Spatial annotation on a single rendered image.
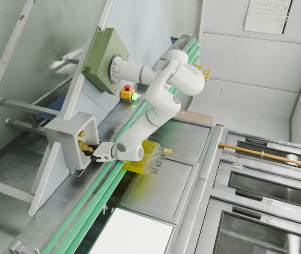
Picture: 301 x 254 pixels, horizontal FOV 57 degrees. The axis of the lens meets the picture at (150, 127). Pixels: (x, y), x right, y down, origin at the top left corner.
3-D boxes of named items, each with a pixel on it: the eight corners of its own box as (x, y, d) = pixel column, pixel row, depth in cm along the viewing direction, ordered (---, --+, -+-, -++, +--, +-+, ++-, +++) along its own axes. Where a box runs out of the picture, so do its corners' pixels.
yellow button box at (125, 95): (120, 101, 180) (130, 103, 178) (119, 90, 176) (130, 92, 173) (124, 96, 185) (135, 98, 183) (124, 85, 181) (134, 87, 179)
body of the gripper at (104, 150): (115, 165, 129) (95, 163, 134) (124, 150, 136) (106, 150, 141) (110, 152, 125) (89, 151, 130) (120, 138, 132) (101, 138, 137)
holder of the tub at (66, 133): (68, 174, 141) (81, 178, 139) (57, 130, 125) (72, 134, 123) (86, 152, 154) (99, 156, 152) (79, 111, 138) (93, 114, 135)
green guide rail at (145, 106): (112, 142, 150) (126, 146, 148) (112, 141, 150) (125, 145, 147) (193, 39, 281) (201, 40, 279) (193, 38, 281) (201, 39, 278)
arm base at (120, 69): (104, 73, 135) (133, 79, 131) (112, 49, 137) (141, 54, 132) (116, 83, 150) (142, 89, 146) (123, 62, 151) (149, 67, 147)
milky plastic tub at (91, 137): (67, 167, 138) (82, 171, 135) (58, 130, 124) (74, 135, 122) (86, 145, 151) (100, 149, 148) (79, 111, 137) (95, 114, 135)
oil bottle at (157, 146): (125, 147, 171) (158, 155, 165) (125, 140, 168) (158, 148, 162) (129, 141, 176) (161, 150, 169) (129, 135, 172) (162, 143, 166)
